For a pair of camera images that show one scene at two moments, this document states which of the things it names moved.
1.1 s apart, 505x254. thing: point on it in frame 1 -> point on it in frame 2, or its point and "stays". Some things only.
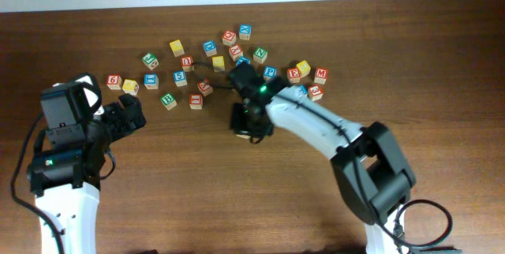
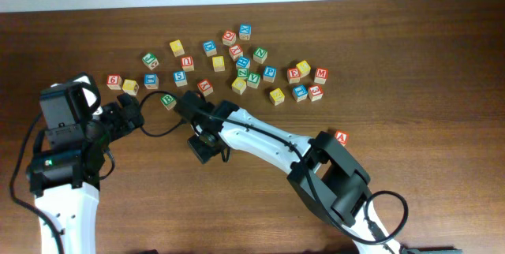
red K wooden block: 204,87 stays
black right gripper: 264,126 -> 200,131
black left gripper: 129,109 stays
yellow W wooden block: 131,87 stays
